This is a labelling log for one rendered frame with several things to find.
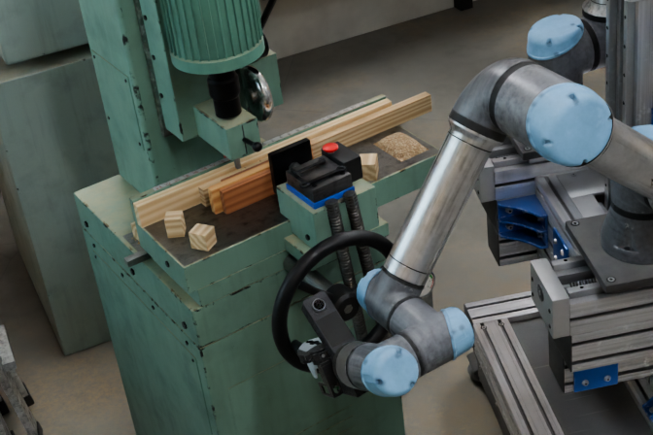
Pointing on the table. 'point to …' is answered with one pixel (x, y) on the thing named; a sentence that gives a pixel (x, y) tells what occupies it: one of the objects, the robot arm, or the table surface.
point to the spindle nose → (224, 93)
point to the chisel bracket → (226, 130)
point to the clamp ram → (279, 160)
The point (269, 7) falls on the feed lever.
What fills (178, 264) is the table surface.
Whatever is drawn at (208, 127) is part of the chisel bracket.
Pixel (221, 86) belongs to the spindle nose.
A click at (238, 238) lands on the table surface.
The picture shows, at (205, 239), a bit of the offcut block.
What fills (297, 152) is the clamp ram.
